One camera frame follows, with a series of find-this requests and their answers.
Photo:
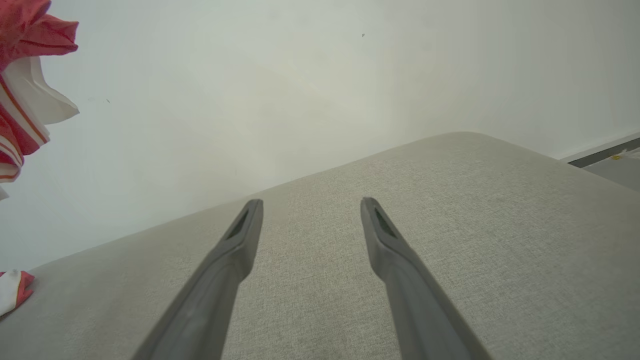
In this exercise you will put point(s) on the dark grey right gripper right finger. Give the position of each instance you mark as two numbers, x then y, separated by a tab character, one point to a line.
420	310

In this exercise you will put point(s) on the red jersey with number print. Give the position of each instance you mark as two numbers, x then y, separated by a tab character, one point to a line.
30	35

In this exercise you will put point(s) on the white and dark wall baseboard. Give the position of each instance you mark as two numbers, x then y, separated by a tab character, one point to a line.
605	152

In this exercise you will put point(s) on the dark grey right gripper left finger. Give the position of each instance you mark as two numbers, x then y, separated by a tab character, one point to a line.
210	300

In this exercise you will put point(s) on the red shorts with white stripe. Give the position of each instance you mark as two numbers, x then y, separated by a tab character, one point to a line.
12	292

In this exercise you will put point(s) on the small yellow floor scrap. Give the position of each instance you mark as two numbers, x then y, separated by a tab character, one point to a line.
617	157

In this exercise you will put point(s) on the grey fabric sofa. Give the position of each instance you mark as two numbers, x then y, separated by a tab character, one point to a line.
310	300

